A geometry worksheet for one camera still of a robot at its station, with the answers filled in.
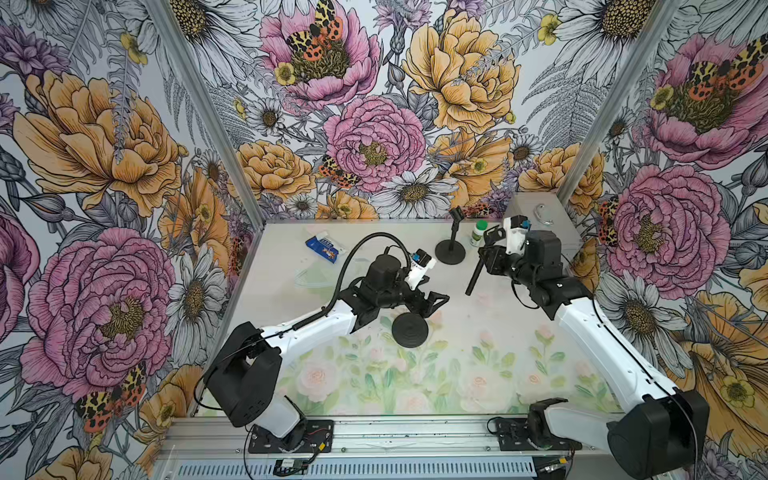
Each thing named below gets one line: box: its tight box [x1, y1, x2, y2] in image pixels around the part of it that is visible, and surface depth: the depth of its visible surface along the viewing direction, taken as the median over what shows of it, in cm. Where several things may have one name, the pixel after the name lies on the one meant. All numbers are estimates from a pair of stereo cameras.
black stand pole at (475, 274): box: [465, 257, 485, 296], surface depth 83 cm
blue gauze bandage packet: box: [305, 236, 339, 264], surface depth 113 cm
